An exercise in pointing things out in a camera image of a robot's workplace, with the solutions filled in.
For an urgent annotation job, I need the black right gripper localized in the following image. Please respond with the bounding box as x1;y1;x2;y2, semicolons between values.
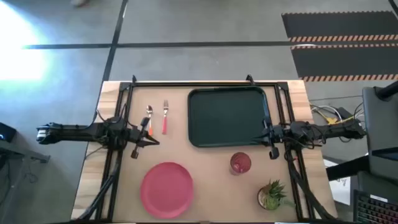
253;117;283;160

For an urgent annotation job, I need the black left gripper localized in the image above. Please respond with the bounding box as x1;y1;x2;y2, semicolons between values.
126;116;160;159

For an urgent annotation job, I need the metal fork red handle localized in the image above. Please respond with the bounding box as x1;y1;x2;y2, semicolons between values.
161;99;169;136

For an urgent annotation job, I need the metal spoon orange handle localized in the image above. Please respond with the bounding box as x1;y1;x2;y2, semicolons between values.
146;105;154;136

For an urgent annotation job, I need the red faceted plastic cup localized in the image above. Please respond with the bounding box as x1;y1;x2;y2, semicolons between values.
229;151;252;175

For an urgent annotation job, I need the dark green plastic tray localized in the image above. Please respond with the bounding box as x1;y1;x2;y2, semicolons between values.
187;86;275;148

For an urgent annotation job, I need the pink round plate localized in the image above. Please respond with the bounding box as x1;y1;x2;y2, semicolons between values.
139;161;195;219

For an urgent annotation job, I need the potted succulent plant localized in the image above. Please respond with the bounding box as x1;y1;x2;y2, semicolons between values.
256;179;296;212

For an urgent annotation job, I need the black power adapter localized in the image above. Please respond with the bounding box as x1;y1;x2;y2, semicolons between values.
336;106;354;121

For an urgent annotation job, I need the black stand base bar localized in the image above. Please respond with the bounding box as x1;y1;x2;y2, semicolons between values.
325;154;379;182

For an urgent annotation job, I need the white paper sheet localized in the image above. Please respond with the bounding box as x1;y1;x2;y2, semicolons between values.
323;159;352;206

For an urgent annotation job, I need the black hazard-striped floor mat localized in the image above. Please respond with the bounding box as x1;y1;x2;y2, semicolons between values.
281;11;398;43
290;43;398;83

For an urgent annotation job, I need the grey monitor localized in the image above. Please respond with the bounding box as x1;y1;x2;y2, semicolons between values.
362;80;398;181

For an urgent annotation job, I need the backlit black keyboard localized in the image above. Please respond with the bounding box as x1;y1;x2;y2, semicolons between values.
353;189;398;224

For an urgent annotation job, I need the black box blue light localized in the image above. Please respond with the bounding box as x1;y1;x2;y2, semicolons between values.
0;121;17;143

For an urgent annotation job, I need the white cable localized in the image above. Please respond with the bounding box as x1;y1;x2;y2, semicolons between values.
310;105;343;123

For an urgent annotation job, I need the yellow cable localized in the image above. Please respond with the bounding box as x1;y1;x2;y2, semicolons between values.
320;114;364;126

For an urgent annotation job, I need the black aluminium table frame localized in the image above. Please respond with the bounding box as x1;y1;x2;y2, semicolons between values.
74;81;340;223

